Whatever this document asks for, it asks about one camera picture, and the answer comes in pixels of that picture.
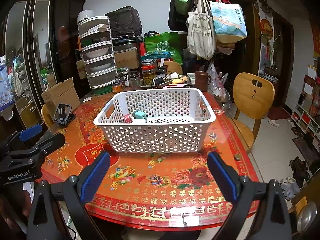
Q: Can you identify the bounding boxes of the dark shoes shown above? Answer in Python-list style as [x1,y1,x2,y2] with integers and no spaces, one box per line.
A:
[289,156,310,182]

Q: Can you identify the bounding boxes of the grey sneakers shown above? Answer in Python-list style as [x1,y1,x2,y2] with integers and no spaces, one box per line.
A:
[279,177,300,200]

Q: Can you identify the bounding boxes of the clear stacked drawer unit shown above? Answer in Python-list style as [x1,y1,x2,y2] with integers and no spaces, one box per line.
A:
[77,16,118,89]

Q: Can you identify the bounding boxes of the wooden chair with slot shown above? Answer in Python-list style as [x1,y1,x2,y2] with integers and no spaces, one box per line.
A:
[231,72,275,153]

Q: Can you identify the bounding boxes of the black hanging bag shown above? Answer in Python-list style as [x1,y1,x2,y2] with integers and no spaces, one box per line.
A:
[168,0,198,32]

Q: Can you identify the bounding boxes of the black duffel bag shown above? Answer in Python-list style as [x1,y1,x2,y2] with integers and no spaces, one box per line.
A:
[105,6,143,39]

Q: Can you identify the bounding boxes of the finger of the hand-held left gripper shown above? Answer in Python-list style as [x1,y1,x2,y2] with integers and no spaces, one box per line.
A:
[0,124,43,148]
[7,132,66,158]

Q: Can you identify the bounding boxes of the red wall ornament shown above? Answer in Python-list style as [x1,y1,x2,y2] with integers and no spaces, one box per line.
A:
[259,19,272,39]

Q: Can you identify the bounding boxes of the low display shelf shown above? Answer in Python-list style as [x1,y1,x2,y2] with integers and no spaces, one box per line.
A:
[291,57,320,153]

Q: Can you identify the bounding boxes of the beige tote bag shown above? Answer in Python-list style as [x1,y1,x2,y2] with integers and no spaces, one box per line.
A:
[187,0,216,60]

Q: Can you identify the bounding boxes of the grey phone holder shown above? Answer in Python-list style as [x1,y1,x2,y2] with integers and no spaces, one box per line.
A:
[53,103,76,127]

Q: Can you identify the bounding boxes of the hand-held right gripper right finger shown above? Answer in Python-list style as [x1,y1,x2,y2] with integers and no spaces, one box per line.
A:
[207,151,292,240]

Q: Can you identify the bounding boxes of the blue printed paper bag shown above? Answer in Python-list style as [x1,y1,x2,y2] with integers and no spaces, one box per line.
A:
[209,1,248,43]

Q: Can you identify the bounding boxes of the white perforated plastic basket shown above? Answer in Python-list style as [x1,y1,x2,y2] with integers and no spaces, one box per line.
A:
[93,88,217,154]

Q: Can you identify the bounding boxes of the metal pot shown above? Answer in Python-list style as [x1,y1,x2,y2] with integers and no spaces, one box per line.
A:
[296,201,318,233]

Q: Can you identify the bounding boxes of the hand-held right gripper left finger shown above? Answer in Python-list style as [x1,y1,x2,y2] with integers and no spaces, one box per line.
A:
[27,151,111,240]

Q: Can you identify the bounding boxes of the red door mat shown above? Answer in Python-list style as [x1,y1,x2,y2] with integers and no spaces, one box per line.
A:
[267,107,292,120]

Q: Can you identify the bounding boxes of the empty glass jar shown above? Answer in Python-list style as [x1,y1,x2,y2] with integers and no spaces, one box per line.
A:
[130,74,142,87]

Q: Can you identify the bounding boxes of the brown mug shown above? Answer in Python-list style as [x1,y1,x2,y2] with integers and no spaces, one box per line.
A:
[194,71,212,92]

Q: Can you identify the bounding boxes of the green shopping bag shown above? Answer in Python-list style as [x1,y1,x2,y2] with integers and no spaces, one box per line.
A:
[144,32,184,65]

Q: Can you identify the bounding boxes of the green woven basket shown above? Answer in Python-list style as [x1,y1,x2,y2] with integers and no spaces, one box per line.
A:
[90,84,113,95]

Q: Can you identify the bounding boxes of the black-lid jar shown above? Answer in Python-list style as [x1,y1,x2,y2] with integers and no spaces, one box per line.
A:
[155,66,168,80]

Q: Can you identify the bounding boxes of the dark glass-door cabinet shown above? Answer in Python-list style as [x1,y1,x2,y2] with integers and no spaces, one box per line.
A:
[0,0,85,130]

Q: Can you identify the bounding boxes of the open cardboard box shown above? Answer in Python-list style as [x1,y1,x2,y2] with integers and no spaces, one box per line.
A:
[41,77,81,110]

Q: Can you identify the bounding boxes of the brown cardboard box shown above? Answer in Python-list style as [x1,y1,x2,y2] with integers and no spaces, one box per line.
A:
[76,59,87,79]
[114,47,140,70]

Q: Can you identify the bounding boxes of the potted plant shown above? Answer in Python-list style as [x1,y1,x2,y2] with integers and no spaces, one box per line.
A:
[264,35,282,73]

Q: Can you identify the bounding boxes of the teal and white charger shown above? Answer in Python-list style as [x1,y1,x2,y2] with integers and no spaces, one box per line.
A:
[132,110,147,123]

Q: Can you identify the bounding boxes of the clear plastic bag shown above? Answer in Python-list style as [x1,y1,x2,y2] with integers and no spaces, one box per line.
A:
[206,60,229,93]

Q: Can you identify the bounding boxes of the red-lid pickle jar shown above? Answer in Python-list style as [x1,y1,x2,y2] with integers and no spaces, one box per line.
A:
[142,59,156,85]

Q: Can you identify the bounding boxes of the dark floor mat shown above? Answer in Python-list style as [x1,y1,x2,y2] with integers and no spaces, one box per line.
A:
[292,136,320,165]

